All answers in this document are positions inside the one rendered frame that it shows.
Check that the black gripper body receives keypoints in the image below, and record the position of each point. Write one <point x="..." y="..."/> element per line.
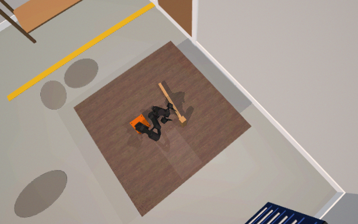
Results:
<point x="163" y="120"/>

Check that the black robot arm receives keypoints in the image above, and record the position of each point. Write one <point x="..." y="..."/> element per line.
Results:
<point x="154" y="115"/>

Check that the wooden bed post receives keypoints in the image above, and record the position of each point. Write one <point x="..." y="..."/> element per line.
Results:
<point x="182" y="121"/>

